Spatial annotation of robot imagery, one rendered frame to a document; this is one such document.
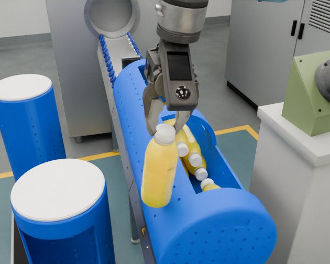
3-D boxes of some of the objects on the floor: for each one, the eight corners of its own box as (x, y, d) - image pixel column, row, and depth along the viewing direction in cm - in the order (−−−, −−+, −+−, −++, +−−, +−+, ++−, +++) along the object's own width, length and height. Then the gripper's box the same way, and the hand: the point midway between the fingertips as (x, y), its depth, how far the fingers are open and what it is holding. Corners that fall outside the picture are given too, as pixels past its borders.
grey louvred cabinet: (262, 79, 424) (284, -58, 346) (427, 197, 254) (543, -21, 176) (221, 85, 409) (234, -56, 331) (367, 215, 238) (466, -14, 160)
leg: (139, 235, 224) (135, 155, 190) (141, 243, 219) (136, 162, 185) (130, 238, 222) (124, 157, 189) (132, 244, 218) (125, 164, 184)
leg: (119, 148, 304) (113, 81, 270) (120, 152, 299) (114, 84, 265) (112, 149, 303) (106, 81, 269) (113, 153, 298) (107, 85, 264)
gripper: (201, 16, 62) (181, 114, 75) (138, 13, 59) (128, 116, 72) (219, 37, 56) (194, 140, 69) (149, 35, 53) (136, 144, 66)
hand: (165, 131), depth 68 cm, fingers closed on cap, 4 cm apart
